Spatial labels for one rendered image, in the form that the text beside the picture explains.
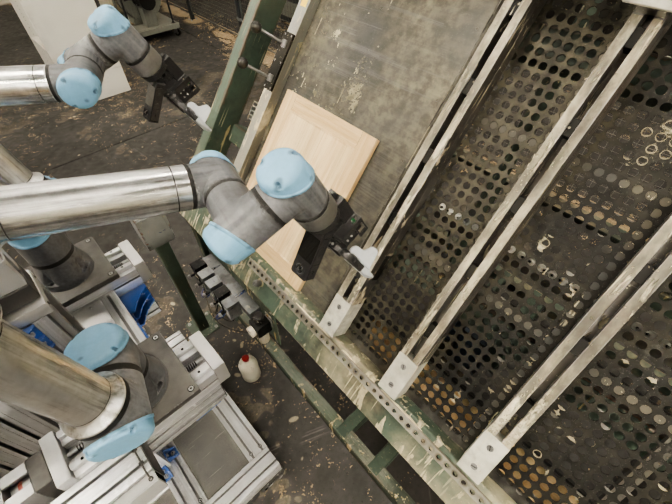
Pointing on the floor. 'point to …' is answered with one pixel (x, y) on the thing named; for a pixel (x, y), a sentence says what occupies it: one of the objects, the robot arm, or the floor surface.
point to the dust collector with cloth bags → (144, 15)
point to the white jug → (248, 365)
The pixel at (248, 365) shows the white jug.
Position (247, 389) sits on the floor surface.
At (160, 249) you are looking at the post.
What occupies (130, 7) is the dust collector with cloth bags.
